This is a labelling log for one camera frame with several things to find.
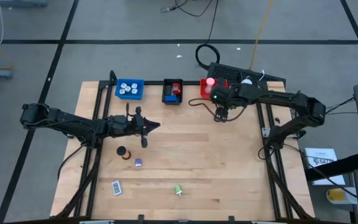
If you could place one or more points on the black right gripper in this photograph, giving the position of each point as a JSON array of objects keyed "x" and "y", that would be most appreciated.
[{"x": 224, "y": 96}]

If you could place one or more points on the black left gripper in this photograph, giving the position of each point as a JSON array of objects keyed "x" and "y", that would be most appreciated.
[{"x": 132, "y": 127}]

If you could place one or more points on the blue sand hourglass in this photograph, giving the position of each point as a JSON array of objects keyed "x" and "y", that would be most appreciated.
[{"x": 221, "y": 81}]

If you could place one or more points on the pink hourglass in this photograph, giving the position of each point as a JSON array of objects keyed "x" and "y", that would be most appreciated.
[{"x": 210, "y": 81}]

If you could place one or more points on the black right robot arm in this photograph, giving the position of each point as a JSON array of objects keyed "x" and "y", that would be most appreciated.
[{"x": 275, "y": 95}]

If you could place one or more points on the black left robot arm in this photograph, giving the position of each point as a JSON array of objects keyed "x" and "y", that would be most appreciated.
[{"x": 73, "y": 124}]

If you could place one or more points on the red plastic basket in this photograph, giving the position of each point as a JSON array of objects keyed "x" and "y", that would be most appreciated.
[{"x": 204, "y": 91}]

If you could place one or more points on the white bulb table lamp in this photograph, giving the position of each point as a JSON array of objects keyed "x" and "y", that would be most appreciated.
[{"x": 246, "y": 82}]

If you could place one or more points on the blue plastic basket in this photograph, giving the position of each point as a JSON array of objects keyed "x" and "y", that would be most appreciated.
[{"x": 140, "y": 96}]

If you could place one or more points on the orange sand hourglass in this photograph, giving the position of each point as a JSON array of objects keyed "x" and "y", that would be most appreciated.
[{"x": 121, "y": 151}]

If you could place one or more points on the black plastic basket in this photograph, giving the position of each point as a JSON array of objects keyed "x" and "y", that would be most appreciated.
[{"x": 181, "y": 99}]

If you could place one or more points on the small white digital display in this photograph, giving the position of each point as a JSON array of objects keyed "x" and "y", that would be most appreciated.
[{"x": 116, "y": 188}]

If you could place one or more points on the white printed booklet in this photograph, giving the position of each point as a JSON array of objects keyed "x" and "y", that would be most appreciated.
[{"x": 322, "y": 155}]

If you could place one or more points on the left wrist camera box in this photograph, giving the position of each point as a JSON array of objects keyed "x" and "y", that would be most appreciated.
[{"x": 120, "y": 119}]

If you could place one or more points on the black aluminium table frame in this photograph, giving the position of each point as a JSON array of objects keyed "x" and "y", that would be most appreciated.
[{"x": 154, "y": 83}]

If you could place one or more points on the grey metal bracket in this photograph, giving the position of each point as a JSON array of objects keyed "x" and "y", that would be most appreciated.
[{"x": 266, "y": 132}]

